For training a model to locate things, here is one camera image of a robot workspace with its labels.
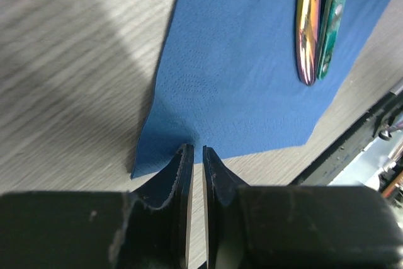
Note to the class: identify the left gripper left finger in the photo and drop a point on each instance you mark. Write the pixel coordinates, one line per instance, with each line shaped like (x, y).
(158, 229)

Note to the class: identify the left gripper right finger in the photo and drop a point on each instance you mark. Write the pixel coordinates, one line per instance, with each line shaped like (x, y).
(223, 222)

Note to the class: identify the blue paper napkin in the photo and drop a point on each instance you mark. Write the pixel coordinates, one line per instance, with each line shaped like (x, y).
(227, 78)

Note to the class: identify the iridescent rainbow knife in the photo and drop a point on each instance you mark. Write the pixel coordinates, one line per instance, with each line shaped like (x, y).
(306, 38)

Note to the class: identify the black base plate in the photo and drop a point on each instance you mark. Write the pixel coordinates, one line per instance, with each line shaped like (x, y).
(349, 144)

